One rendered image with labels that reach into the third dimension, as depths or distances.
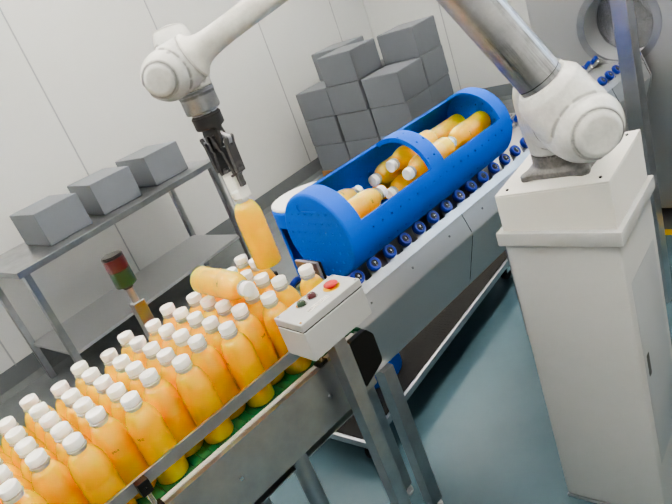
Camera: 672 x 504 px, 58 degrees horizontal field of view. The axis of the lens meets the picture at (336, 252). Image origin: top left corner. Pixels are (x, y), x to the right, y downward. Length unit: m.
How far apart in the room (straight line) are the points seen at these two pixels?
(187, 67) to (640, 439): 1.55
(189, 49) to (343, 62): 4.14
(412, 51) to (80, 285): 3.32
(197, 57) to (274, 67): 5.03
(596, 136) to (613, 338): 0.62
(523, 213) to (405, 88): 3.69
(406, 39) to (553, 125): 4.22
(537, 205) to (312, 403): 0.75
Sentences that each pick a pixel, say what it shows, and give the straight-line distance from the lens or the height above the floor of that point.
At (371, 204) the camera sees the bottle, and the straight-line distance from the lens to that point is 1.81.
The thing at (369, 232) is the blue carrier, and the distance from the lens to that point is 1.73.
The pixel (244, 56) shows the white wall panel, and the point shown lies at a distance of 6.14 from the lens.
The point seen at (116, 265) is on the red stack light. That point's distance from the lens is 1.84.
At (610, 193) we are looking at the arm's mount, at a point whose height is 1.09.
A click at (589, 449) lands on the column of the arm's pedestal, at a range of 2.09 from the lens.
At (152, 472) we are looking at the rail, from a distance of 1.40.
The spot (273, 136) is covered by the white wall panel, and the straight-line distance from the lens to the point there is 6.22.
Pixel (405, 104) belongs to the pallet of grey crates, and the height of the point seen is 0.65.
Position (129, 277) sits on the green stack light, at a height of 1.18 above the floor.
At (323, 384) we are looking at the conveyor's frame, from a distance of 1.57.
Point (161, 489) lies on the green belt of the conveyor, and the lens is 1.46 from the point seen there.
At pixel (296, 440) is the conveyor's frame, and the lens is 1.57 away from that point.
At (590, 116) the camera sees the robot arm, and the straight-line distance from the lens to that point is 1.35.
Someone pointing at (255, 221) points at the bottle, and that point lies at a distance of 1.60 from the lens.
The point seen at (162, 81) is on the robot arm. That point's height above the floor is 1.66.
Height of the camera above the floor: 1.72
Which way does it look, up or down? 23 degrees down
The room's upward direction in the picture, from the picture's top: 21 degrees counter-clockwise
